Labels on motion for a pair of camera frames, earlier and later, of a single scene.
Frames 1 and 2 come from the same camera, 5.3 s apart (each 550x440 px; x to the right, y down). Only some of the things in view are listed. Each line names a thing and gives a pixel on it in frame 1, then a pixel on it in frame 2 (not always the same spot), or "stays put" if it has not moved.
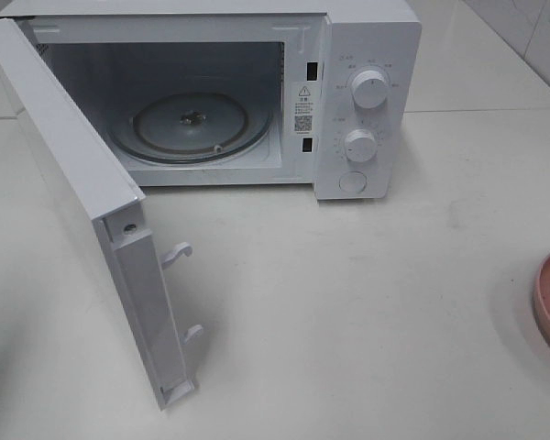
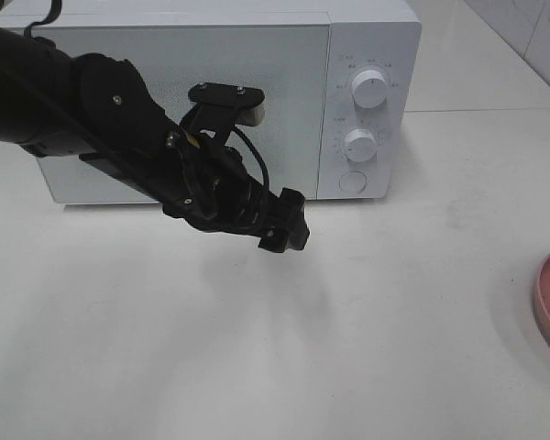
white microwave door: x=115 y=203 -> x=268 y=81
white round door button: x=352 y=181 stays put
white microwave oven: x=284 y=94 stays put
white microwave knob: x=360 y=145 stays put
